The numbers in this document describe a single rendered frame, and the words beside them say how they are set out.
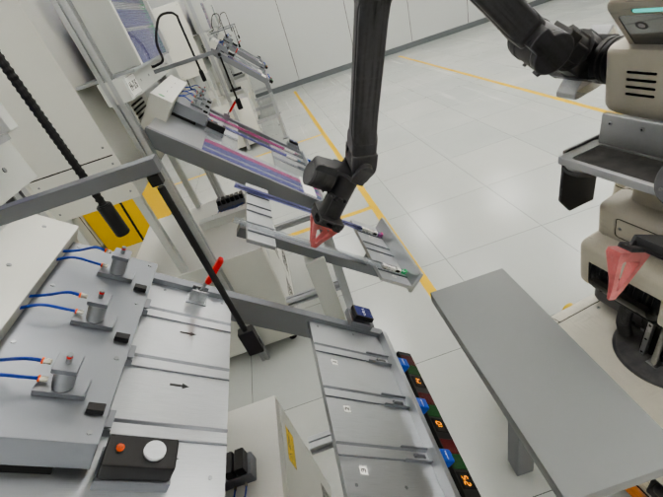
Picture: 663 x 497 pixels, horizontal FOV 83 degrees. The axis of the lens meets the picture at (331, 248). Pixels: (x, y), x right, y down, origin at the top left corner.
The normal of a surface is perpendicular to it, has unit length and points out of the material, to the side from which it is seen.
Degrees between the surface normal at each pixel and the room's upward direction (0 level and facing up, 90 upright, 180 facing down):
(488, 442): 0
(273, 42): 90
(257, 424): 0
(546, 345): 0
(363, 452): 43
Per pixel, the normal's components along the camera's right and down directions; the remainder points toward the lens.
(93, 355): 0.45, -0.80
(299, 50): 0.20, 0.52
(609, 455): -0.26, -0.79
